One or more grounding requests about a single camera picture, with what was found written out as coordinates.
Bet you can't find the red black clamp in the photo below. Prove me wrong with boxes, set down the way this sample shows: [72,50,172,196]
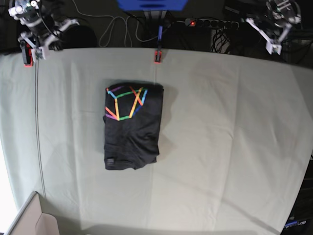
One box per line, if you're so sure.
[20,40,33,67]
[154,49,162,64]

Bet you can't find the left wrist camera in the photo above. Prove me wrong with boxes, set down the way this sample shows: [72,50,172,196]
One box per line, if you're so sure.
[266,42,282,55]

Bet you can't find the black t-shirt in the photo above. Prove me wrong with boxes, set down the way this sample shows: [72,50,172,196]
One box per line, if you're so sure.
[103,83,164,170]

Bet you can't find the black cable bundle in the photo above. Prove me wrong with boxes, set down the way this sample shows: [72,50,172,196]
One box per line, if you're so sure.
[210,29,233,53]

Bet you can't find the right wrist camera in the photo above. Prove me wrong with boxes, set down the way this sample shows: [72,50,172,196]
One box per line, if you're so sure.
[31,47,49,61]

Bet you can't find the blue box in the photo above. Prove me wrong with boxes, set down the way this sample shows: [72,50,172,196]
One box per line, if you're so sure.
[117,0,188,11]

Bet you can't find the red black clamp left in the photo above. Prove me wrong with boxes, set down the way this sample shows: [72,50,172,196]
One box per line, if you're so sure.
[20,40,33,67]

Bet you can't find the red black clamp center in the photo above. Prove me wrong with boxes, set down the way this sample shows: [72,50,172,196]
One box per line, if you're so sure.
[154,49,162,64]

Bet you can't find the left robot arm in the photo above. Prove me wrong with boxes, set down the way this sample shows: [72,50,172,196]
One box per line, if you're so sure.
[245,0,302,54]

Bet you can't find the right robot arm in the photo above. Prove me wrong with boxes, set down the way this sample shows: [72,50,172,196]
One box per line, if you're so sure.
[8,0,79,53]

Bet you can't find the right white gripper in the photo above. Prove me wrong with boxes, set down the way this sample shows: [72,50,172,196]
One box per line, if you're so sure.
[18,19,80,53]

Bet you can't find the cardboard box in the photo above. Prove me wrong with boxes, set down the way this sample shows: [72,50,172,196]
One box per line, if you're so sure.
[4,191,60,235]

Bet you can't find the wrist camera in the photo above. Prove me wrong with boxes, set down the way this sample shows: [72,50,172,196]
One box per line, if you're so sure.
[31,47,49,61]
[266,42,282,55]

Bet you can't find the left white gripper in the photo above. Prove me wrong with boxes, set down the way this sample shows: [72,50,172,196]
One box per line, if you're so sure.
[246,18,292,48]

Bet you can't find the white power strip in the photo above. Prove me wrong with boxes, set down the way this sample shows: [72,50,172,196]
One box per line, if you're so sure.
[184,18,240,30]

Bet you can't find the white cable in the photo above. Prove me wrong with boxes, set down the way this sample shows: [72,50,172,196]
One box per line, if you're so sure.
[70,0,159,47]

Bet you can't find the green table cloth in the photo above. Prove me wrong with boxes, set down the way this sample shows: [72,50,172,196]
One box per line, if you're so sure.
[0,48,313,235]

